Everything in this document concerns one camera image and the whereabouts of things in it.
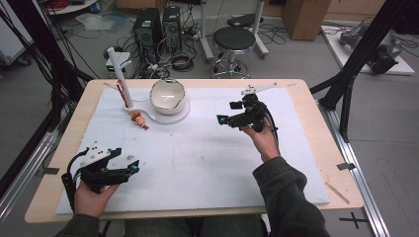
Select person's left hand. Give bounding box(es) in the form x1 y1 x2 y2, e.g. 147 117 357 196
73 182 121 219

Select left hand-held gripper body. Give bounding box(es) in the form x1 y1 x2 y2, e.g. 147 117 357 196
79 141 130 195

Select black round stool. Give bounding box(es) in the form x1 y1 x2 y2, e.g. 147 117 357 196
210 26 258 79

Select black metal frame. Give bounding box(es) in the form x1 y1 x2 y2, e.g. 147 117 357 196
309 0 419 143
0 0 97 198

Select black tape cross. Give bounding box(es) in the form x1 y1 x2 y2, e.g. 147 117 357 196
338 211 369 230

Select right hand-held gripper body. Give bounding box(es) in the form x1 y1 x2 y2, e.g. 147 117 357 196
234 82 278 133

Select white floor board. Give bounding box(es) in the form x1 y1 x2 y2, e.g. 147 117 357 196
320 24 416 76

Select black computer tower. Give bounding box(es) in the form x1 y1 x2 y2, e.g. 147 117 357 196
132 7 164 63
161 5 183 53

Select brown cardboard box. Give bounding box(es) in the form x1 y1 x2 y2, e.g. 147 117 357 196
282 0 333 41

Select white ceramic bowl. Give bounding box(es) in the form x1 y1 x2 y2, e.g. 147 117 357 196
149 78 189 116

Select white stand leg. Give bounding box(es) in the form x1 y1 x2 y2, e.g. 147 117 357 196
198 0 215 64
252 0 270 59

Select white stand with pole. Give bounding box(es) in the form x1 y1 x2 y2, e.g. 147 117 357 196
103 46 192 125

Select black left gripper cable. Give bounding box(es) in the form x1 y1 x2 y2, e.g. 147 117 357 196
60 148 91 213

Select white power supply box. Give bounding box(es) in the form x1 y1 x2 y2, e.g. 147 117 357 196
105 51 133 79

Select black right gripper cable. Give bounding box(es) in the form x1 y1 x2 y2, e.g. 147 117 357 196
258 100 282 156

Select white foam mat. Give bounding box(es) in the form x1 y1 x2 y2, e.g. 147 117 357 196
55 86 330 215

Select person's legs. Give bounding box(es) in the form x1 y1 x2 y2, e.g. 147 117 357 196
124 214 269 237

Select doll keychain with red strap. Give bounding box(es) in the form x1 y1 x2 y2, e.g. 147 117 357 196
117 78 150 131

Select flat black case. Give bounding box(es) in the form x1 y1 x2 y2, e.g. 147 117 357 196
226 13 265 30

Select aluminium rail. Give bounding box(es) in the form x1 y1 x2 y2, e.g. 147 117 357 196
316 98 392 237
0 130 59 225

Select round white table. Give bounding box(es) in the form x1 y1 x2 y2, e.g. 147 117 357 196
42 0 100 16

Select coiled black cable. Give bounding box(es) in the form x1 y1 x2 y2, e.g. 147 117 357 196
170 50 196 73

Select person's right hand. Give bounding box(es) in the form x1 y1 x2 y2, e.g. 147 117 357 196
241 118 282 163

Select clear plastic bag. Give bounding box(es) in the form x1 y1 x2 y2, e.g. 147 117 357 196
75 12 128 35

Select thin wooden stick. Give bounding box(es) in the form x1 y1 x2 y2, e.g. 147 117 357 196
325 182 351 205

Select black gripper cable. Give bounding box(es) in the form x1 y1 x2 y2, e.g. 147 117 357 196
258 100 282 156
60 148 91 213

